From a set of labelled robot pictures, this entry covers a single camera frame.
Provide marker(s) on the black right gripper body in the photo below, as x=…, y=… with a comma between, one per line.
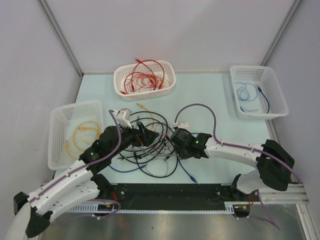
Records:
x=183, y=152

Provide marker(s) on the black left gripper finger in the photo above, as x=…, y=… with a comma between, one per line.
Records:
x=141, y=127
x=148, y=137

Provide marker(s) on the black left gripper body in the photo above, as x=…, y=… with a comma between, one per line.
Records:
x=129, y=137

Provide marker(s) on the white basket top centre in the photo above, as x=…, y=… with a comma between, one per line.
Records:
x=145, y=79

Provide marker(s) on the white basket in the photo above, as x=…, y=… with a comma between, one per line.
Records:
x=145, y=79
x=257, y=92
x=72, y=129

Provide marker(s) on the white basket left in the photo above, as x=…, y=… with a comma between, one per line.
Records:
x=72, y=129

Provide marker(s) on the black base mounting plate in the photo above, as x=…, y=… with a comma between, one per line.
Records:
x=172, y=196

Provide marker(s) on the white basket right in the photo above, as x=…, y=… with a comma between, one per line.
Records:
x=257, y=92

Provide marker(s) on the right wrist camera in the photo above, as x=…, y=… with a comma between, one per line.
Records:
x=181, y=125

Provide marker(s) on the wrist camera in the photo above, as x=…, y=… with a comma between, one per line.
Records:
x=123, y=117
x=181, y=125

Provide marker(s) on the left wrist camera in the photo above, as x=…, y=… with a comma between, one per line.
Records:
x=123, y=117

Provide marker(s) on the black cable large loop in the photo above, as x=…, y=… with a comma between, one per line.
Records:
x=159, y=166

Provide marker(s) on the white slotted cable duct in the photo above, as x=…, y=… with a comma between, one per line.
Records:
x=92, y=208

